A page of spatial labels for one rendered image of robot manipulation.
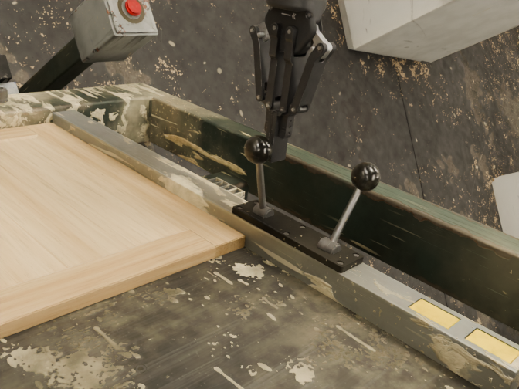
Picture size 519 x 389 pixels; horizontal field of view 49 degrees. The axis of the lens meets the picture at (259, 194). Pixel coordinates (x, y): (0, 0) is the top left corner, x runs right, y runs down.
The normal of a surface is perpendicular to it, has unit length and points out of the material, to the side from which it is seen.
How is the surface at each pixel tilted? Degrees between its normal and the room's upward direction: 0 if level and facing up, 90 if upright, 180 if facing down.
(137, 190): 57
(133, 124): 33
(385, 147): 0
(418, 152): 0
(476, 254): 90
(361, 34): 90
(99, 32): 90
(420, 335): 90
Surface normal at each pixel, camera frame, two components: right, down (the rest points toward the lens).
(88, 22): -0.70, 0.21
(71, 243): 0.12, -0.91
